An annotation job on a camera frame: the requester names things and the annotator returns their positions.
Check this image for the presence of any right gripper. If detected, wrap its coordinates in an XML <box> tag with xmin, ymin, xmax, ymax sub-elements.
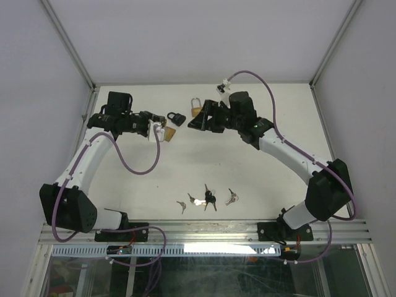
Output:
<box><xmin>188</xmin><ymin>99</ymin><xmax>243</xmax><ymax>133</ymax></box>

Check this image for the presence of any small silver key pair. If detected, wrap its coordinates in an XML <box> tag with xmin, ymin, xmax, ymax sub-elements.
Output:
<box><xmin>177</xmin><ymin>201</ymin><xmax>186</xmax><ymax>214</ymax></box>

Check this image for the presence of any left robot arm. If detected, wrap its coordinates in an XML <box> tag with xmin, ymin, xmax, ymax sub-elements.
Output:
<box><xmin>39</xmin><ymin>92</ymin><xmax>166</xmax><ymax>241</ymax></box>

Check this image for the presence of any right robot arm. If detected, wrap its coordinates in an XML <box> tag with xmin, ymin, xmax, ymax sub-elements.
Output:
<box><xmin>187</xmin><ymin>92</ymin><xmax>353</xmax><ymax>243</ymax></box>

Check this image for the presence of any black headed key set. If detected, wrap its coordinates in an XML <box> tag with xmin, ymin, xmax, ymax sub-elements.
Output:
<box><xmin>204</xmin><ymin>184</ymin><xmax>217</xmax><ymax>211</ymax></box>

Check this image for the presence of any silver key set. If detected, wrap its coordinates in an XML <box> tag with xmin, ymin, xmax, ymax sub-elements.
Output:
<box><xmin>188</xmin><ymin>193</ymin><xmax>206</xmax><ymax>206</ymax></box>
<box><xmin>225</xmin><ymin>189</ymin><xmax>239</xmax><ymax>205</ymax></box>

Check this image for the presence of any right silver key set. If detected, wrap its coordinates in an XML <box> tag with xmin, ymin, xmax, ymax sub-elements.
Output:
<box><xmin>225</xmin><ymin>189</ymin><xmax>239</xmax><ymax>205</ymax></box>

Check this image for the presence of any tall brass padlock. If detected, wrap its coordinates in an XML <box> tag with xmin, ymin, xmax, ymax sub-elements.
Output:
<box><xmin>191</xmin><ymin>97</ymin><xmax>202</xmax><ymax>118</ymax></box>

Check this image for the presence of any medium brass padlock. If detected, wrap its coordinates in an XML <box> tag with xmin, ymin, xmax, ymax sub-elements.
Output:
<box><xmin>163</xmin><ymin>126</ymin><xmax>176</xmax><ymax>142</ymax></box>

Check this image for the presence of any black padlock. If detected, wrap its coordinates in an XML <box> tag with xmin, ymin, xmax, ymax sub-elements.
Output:
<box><xmin>166</xmin><ymin>112</ymin><xmax>186</xmax><ymax>127</ymax></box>

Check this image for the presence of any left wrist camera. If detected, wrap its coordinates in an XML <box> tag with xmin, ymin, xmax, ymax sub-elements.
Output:
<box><xmin>147</xmin><ymin>120</ymin><xmax>166</xmax><ymax>142</ymax></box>

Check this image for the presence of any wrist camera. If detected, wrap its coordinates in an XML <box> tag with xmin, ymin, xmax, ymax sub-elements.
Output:
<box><xmin>216</xmin><ymin>79</ymin><xmax>231</xmax><ymax>106</ymax></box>
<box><xmin>147</xmin><ymin>120</ymin><xmax>166</xmax><ymax>142</ymax></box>

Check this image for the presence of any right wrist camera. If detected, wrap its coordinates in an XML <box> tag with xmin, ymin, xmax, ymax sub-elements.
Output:
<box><xmin>216</xmin><ymin>79</ymin><xmax>231</xmax><ymax>106</ymax></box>

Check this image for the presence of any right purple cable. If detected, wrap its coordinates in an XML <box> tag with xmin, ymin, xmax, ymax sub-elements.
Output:
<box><xmin>227</xmin><ymin>70</ymin><xmax>358</xmax><ymax>265</ymax></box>

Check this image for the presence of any purple cable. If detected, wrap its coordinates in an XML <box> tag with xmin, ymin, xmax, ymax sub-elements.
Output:
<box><xmin>51</xmin><ymin>129</ymin><xmax>168</xmax><ymax>297</ymax></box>
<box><xmin>227</xmin><ymin>70</ymin><xmax>358</xmax><ymax>265</ymax></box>

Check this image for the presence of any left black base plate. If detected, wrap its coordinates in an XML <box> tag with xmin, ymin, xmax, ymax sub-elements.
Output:
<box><xmin>94</xmin><ymin>222</ymin><xmax>149</xmax><ymax>243</ymax></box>

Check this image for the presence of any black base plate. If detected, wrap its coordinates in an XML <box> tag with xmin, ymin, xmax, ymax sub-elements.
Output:
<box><xmin>94</xmin><ymin>222</ymin><xmax>149</xmax><ymax>243</ymax></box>
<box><xmin>257</xmin><ymin>222</ymin><xmax>314</xmax><ymax>245</ymax></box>

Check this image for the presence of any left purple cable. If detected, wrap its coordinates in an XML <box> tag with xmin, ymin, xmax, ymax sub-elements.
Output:
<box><xmin>51</xmin><ymin>129</ymin><xmax>168</xmax><ymax>297</ymax></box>

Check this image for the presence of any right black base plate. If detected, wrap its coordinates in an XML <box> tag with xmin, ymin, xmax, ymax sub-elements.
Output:
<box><xmin>257</xmin><ymin>222</ymin><xmax>314</xmax><ymax>245</ymax></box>

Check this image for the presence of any white slotted cable duct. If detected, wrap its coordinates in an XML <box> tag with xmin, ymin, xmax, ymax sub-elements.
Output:
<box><xmin>52</xmin><ymin>243</ymin><xmax>281</xmax><ymax>258</ymax></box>

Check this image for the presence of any aluminium mounting rail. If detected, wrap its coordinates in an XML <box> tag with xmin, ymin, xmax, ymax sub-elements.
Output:
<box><xmin>38</xmin><ymin>220</ymin><xmax>372</xmax><ymax>245</ymax></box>

